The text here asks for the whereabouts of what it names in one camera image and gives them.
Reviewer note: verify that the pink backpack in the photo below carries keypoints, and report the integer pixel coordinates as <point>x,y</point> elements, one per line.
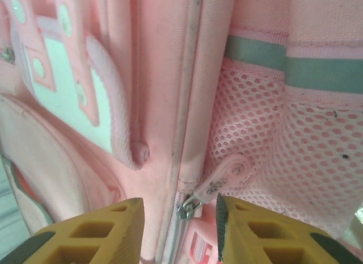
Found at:
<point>158,76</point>

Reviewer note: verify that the pink zipper pull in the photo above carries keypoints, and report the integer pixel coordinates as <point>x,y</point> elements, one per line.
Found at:
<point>227,173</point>

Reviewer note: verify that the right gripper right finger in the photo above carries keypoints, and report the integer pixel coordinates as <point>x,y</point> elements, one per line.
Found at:
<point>269,241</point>

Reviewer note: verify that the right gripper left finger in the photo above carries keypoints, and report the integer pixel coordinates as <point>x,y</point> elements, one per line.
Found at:
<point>85,241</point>

